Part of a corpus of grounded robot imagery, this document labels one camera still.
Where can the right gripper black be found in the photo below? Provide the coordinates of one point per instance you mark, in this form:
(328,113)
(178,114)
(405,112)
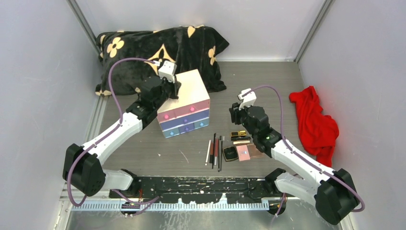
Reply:
(235,112)

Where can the pastel mini drawer organizer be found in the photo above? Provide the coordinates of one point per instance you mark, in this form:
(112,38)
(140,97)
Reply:
(190,111)

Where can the black floral plush blanket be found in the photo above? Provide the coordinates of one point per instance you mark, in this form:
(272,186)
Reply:
(129,57)

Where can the red makeup pencil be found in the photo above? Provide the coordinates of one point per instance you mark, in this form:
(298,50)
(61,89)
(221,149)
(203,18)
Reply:
(216,151)

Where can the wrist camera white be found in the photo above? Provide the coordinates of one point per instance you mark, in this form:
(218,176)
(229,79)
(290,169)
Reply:
(247,98)
(167,71)

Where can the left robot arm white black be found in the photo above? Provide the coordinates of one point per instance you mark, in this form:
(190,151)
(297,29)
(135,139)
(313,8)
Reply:
(83,163)

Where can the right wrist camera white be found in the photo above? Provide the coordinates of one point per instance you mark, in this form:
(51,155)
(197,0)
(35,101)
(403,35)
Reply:
(247,98)

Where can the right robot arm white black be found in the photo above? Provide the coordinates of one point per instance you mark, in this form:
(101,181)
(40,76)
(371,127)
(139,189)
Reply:
(331,192)

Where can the black eyeliner pencil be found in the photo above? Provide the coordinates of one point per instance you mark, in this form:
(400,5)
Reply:
(220,156)

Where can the aluminium slotted rail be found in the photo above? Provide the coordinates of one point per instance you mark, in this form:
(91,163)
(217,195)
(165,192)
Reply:
(120,205)

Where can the rose gold lipstick tube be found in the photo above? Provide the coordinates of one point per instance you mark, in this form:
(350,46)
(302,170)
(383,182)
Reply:
(241,142)

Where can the white makeup pencil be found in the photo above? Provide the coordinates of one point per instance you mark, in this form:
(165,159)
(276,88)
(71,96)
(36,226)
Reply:
(208,152)

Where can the red cloth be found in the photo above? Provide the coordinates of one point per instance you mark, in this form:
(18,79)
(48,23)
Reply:
(317,132)

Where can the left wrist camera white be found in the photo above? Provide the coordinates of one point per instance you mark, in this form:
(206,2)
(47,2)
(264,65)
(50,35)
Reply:
(167,71)

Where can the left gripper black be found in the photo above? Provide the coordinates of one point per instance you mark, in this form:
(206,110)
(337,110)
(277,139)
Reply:
(174,86)

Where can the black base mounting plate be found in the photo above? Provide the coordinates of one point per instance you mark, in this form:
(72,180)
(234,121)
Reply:
(201,190)

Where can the pink square compact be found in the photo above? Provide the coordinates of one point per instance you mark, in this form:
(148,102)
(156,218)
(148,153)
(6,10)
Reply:
(243,152)

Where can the brown eyeshadow palette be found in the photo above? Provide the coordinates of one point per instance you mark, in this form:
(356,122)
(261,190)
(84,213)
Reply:
(254,152)

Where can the gold black lipstick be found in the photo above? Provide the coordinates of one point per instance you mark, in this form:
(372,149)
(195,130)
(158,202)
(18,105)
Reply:
(240,133)

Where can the black round compact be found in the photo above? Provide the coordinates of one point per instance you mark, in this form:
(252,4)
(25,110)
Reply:
(230,153)

